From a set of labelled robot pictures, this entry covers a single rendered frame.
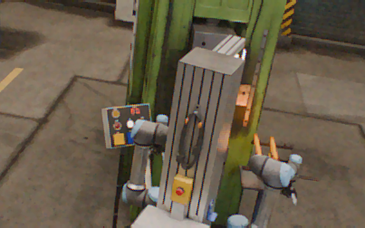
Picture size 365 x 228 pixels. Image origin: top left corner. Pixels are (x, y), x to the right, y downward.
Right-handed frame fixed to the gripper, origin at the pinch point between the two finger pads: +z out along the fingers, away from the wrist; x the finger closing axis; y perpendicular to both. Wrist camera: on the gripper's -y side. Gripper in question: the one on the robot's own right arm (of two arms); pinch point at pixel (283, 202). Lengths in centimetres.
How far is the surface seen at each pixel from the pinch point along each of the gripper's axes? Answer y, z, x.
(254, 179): -50, 21, -28
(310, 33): -663, 68, -61
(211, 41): -46, -78, -78
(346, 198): -187, 93, 50
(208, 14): -58, -92, -87
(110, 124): 1, -17, -127
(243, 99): -72, -31, -52
